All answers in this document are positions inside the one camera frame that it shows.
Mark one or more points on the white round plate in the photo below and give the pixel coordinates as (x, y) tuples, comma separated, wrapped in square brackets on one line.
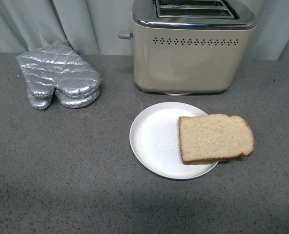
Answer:
[(154, 140)]

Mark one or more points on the silver quilted oven mitt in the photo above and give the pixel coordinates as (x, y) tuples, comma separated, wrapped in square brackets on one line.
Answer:
[(58, 67), (42, 103)]

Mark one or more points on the silver quilted oven mitt bottom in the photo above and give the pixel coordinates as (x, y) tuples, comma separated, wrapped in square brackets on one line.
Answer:
[(42, 103)]

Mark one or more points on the brown bread slice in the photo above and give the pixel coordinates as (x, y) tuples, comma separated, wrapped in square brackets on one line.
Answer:
[(212, 138)]

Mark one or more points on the beige two-slot toaster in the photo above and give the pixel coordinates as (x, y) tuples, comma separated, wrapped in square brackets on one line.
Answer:
[(188, 46)]

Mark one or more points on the grey curtain backdrop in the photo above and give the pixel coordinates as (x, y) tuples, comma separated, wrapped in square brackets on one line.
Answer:
[(92, 26)]

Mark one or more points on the silver quilted oven mitt top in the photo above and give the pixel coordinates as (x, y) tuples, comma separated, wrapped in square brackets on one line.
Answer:
[(58, 67)]

